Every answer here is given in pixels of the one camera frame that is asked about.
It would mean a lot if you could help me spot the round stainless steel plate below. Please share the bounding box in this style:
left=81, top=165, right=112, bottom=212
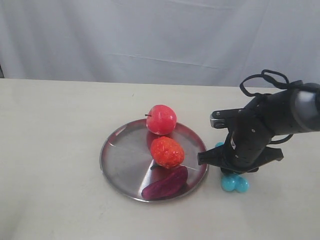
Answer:
left=99, top=118, right=209, bottom=202

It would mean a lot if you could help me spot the purple toy sweet potato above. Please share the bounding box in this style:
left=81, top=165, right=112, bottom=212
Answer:
left=141, top=166, right=189, bottom=201

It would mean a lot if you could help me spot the dark grey Piper robot arm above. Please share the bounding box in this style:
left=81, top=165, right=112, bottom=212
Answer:
left=197, top=83, right=320, bottom=174

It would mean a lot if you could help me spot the black cable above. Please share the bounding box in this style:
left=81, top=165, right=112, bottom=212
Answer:
left=239, top=69, right=303, bottom=146

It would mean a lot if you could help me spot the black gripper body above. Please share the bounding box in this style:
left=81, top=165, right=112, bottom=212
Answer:
left=223, top=91, right=300, bottom=173

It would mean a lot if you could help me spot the white backdrop cloth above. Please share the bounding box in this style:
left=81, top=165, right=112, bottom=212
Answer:
left=0, top=0, right=320, bottom=86

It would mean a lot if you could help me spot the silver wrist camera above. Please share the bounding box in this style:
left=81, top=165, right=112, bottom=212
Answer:
left=209, top=108, right=242, bottom=129

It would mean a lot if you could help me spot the red apple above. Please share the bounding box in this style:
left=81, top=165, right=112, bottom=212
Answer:
left=145, top=104, right=177, bottom=136

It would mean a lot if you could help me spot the teal toy bone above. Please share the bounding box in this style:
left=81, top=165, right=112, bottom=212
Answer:
left=214, top=141, right=250, bottom=194

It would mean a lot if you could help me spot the orange-red toy strawberry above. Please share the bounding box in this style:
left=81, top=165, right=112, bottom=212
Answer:
left=149, top=136, right=185, bottom=169

